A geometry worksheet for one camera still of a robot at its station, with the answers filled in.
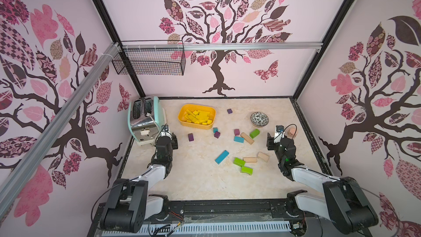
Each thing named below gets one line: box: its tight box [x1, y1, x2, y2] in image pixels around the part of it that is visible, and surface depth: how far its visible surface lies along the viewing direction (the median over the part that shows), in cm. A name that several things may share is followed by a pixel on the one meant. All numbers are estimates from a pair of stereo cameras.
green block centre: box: [232, 157, 247, 168], surface depth 90 cm
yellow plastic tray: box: [177, 103, 217, 131], surface depth 109 cm
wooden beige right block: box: [257, 151, 270, 163], surface depth 91 cm
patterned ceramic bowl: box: [250, 111, 270, 128], surface depth 108 cm
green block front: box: [240, 166, 254, 176], surface depth 87 cm
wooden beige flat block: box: [242, 156, 258, 163], surface depth 92 cm
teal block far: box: [233, 136, 245, 144], surface depth 100 cm
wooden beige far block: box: [240, 132, 255, 145], surface depth 100 cm
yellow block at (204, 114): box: [198, 110, 211, 120], surface depth 109 cm
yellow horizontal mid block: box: [195, 115, 209, 123], surface depth 107 cm
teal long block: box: [214, 149, 230, 165], surface depth 93 cm
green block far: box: [249, 128, 261, 139], surface depth 102 cm
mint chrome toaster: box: [127, 96, 167, 147], surface depth 91 cm
